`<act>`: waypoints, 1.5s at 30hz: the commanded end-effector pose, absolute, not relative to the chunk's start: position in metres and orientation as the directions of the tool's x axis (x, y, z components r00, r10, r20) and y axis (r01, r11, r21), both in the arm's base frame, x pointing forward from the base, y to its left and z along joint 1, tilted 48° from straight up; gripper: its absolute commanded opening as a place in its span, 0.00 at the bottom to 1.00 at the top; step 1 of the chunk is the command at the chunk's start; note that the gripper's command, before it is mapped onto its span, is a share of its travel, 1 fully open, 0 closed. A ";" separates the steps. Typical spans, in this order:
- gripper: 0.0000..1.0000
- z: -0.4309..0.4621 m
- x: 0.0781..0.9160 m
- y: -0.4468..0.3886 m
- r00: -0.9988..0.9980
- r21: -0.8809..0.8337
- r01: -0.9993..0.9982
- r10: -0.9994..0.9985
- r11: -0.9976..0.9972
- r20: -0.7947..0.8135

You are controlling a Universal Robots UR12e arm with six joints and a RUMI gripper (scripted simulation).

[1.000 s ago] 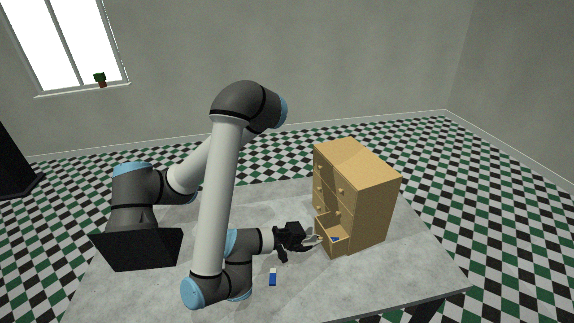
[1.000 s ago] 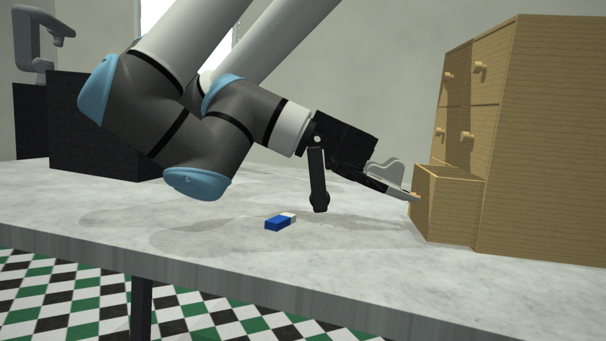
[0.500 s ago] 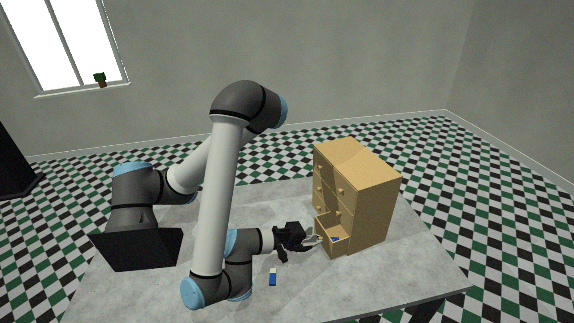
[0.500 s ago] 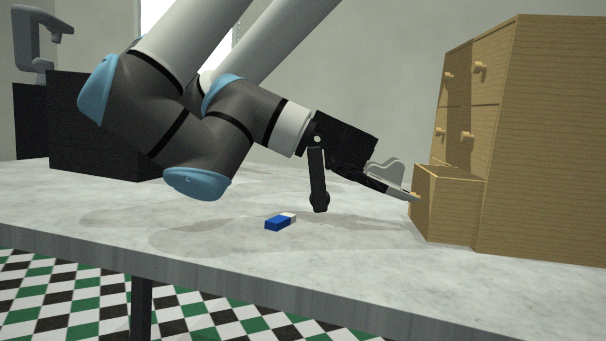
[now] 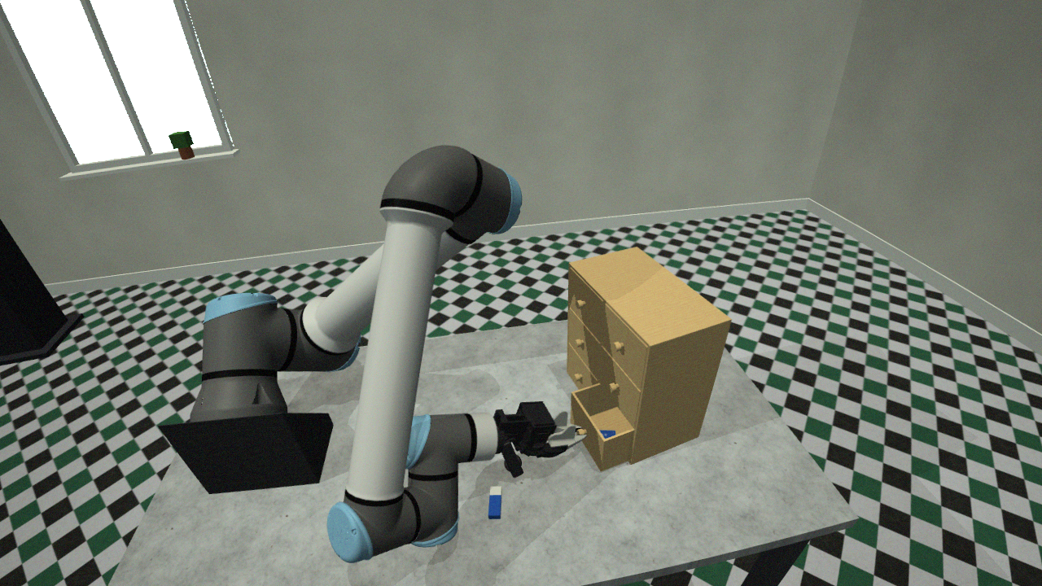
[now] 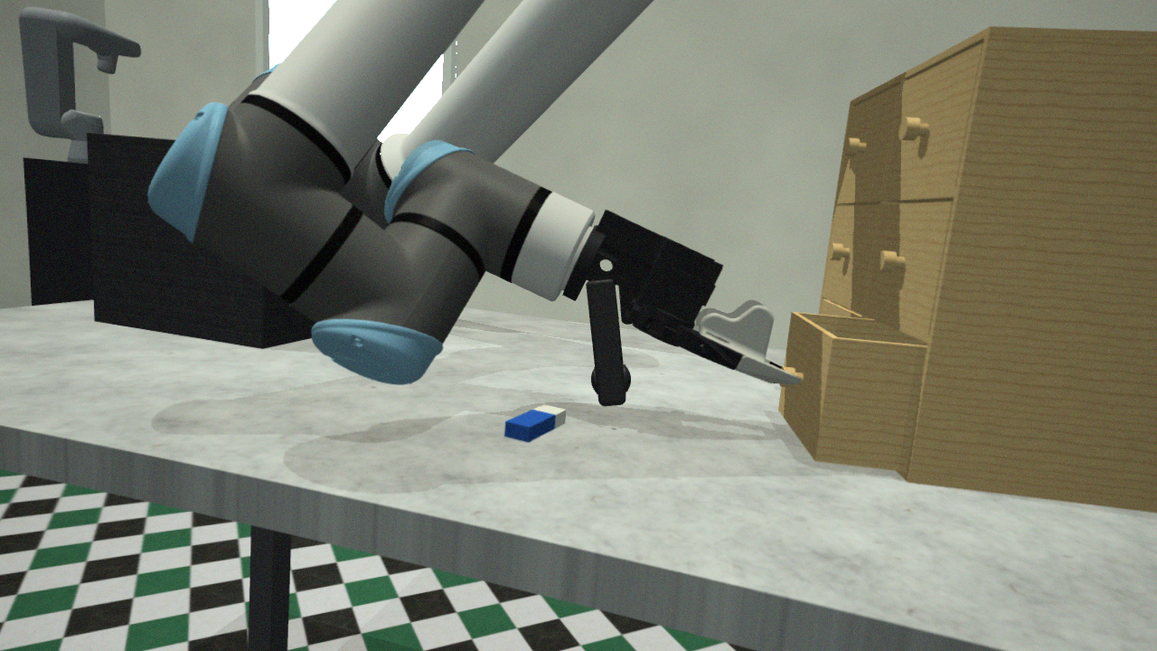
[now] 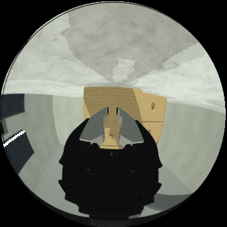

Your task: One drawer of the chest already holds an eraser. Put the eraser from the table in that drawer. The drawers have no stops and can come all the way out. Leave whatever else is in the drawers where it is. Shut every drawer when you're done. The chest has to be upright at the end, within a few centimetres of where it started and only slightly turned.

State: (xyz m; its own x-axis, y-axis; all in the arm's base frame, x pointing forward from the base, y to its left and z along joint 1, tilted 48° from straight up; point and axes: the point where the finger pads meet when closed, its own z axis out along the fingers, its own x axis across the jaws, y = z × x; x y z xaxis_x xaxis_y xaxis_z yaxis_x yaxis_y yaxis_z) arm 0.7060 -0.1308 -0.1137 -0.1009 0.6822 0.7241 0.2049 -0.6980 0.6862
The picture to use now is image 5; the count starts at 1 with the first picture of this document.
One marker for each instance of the blue and white eraser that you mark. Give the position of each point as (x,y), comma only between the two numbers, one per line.
(494,510)

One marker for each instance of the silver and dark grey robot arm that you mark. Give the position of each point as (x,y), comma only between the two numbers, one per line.
(248,340)

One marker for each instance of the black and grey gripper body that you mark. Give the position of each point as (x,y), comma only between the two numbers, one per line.
(525,427)

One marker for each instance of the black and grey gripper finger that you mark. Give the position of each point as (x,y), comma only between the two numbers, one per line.
(561,422)
(560,442)

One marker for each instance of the brown wooden chest of drawers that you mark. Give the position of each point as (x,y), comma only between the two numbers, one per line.
(685,335)

